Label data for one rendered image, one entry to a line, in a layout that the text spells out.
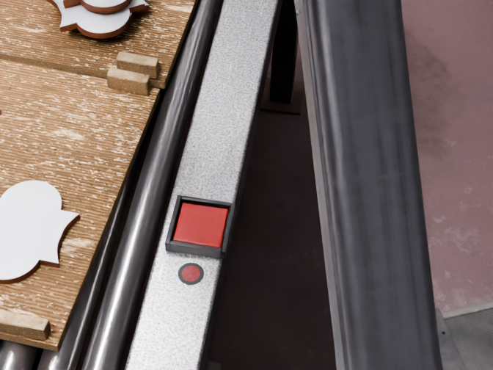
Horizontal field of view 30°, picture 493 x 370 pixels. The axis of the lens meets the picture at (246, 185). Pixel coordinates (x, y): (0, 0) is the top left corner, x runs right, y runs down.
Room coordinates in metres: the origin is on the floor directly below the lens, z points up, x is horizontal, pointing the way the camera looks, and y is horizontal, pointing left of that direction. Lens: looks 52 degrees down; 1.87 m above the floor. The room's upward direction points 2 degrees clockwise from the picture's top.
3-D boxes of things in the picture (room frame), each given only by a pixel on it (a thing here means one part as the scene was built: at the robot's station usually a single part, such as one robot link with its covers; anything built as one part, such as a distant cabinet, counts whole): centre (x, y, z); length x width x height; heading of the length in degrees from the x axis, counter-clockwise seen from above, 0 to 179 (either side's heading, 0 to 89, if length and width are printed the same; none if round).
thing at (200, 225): (0.66, 0.06, 0.92); 0.06 x 0.06 x 0.01; 82
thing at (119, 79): (0.88, 0.17, 0.95); 0.06 x 0.02 x 0.03; 78
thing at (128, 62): (0.91, 0.16, 0.95); 0.06 x 0.02 x 0.03; 79
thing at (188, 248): (0.66, 0.06, 0.92); 0.08 x 0.08 x 0.02; 82
